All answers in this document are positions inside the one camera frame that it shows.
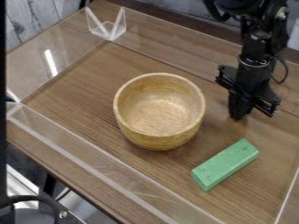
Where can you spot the white object at right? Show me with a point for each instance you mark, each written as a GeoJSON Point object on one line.
{"type": "Point", "coordinates": [293, 37]}

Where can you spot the black table leg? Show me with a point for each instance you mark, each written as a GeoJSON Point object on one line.
{"type": "Point", "coordinates": [49, 184]}

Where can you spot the black vertical post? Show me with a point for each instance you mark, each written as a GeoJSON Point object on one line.
{"type": "Point", "coordinates": [2, 178]}

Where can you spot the clear acrylic enclosure wall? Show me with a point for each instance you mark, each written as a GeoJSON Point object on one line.
{"type": "Point", "coordinates": [62, 77]}

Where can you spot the brown wooden bowl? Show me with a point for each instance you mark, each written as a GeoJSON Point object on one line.
{"type": "Point", "coordinates": [159, 108]}

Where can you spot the blue object at edge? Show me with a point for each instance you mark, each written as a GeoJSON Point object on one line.
{"type": "Point", "coordinates": [8, 99]}

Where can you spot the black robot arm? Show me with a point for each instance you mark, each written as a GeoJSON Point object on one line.
{"type": "Point", "coordinates": [263, 32]}

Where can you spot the green rectangular block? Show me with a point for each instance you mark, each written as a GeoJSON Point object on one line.
{"type": "Point", "coordinates": [227, 162]}

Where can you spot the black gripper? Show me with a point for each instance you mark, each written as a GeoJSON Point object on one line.
{"type": "Point", "coordinates": [249, 92]}

